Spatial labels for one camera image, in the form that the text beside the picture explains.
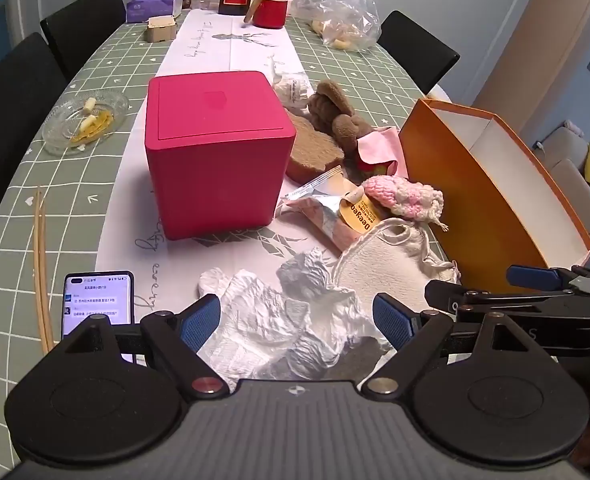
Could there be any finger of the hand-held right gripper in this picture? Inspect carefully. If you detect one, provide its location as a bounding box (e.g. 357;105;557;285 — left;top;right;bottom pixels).
425;280;590;333
506;265;588;291

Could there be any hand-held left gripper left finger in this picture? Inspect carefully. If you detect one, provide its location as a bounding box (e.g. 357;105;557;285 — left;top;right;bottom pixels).
65;294;228;397

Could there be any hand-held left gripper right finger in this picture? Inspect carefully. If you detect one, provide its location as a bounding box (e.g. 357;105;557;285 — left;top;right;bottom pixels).
362;294;518;395

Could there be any white paper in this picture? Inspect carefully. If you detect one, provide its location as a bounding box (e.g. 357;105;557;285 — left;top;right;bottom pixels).
197;247;393;381

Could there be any orange cardboard box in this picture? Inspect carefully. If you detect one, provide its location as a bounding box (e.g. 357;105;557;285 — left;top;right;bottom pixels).
399;98;590;281

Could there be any foil snack packet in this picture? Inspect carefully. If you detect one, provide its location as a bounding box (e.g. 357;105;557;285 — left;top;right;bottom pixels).
275;167;383;253

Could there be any pink cloth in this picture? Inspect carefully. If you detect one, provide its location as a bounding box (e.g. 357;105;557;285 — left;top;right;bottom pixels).
357;126;410;181

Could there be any brown plush bunny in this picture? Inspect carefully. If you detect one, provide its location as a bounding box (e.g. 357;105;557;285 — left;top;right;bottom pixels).
307;80;376;153

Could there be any smartphone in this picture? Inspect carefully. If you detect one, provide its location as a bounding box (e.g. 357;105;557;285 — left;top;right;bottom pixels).
61;271;136;361

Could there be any grey sofa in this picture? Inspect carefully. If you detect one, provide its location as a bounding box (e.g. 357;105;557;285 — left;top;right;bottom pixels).
540;120;590;241

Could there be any pink white crochet piece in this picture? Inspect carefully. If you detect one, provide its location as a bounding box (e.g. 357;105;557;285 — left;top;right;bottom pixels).
363;176;450;232

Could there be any magenta cube box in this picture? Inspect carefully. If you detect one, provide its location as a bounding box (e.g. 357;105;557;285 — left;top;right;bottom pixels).
144;71;296;241

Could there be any bear-shaped coir sponge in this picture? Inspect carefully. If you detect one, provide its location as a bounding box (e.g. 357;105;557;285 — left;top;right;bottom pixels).
286;115;346;184

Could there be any yellow fruit peel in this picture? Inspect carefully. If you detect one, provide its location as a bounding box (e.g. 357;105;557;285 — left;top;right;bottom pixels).
70;110;114;144

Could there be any glass dish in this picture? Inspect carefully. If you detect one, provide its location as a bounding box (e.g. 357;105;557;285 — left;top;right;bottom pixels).
42;89;130;157

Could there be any wooden door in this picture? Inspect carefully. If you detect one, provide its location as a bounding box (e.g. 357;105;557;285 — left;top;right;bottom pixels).
470;0;590;133

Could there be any white gift pouch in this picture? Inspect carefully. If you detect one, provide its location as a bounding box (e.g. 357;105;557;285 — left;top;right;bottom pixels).
273;71;313;109

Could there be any black chair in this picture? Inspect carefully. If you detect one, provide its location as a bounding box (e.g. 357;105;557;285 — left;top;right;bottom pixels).
379;10;460;96
40;0;128;81
0;32;68;263

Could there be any white table runner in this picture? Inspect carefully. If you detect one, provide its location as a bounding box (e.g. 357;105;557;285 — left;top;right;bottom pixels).
95;7;376;366

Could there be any small wooden box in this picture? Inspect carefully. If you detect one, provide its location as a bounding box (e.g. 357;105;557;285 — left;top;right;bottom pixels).
143;16;178;43

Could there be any purple tissue box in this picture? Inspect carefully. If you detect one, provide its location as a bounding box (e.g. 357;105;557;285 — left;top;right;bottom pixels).
126;0;183;24

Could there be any clear plastic bag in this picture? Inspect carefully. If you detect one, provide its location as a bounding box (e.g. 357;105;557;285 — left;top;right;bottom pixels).
292;0;382;53

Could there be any beige drawstring pouch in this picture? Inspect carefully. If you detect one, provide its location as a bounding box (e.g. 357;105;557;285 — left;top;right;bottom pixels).
335;220;462;311

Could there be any red mug with wooden handle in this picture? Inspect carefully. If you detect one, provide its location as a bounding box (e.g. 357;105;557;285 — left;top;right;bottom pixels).
244;0;290;30

